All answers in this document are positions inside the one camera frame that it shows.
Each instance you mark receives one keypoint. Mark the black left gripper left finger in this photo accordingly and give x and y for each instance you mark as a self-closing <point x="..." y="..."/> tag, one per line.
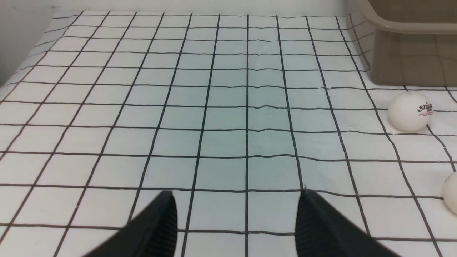
<point x="152" y="233"/>

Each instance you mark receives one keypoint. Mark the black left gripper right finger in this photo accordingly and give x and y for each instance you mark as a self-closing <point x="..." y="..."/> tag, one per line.
<point x="322" y="231"/>

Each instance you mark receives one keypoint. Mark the plain white ping-pong ball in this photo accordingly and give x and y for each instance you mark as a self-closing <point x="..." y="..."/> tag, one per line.
<point x="449" y="192"/>

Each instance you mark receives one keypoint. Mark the white ping-pong ball with logo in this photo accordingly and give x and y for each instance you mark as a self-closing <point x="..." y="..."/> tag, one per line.
<point x="410" y="111"/>

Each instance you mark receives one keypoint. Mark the white grid-pattern tablecloth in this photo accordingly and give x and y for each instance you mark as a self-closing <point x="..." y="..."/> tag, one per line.
<point x="234" y="115"/>

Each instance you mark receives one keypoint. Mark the olive plastic bin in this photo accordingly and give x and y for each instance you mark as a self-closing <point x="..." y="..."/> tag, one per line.
<point x="405" y="42"/>

